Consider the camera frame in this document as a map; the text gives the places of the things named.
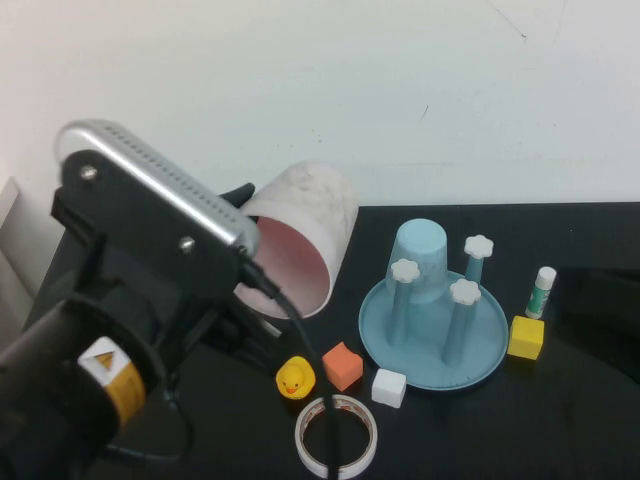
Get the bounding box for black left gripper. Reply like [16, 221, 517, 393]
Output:
[99, 181, 284, 372]

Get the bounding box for white foam cube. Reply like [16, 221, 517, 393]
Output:
[371, 368, 407, 410]

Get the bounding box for black camera cable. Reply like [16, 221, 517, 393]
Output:
[242, 257, 346, 480]

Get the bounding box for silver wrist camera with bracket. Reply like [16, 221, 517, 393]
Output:
[49, 118, 262, 301]

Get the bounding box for pink plastic cup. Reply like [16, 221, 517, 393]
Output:
[232, 159, 360, 321]

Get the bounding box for yellow foam cube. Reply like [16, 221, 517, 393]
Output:
[506, 315, 546, 362]

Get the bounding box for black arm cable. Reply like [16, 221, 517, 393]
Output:
[99, 369, 197, 464]

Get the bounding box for white tape roll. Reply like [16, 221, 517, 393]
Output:
[294, 393, 379, 476]

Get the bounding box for yellow rubber duck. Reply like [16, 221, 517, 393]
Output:
[275, 355, 317, 400]

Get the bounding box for blue cup stand with pegs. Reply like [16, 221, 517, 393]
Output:
[358, 234, 510, 391]

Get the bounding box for green white glue stick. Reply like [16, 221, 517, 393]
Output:
[524, 266, 558, 320]

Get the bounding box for orange foam cube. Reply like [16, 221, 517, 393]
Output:
[320, 341, 364, 393]

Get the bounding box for blue plastic cup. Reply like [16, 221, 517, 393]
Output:
[385, 219, 450, 305]

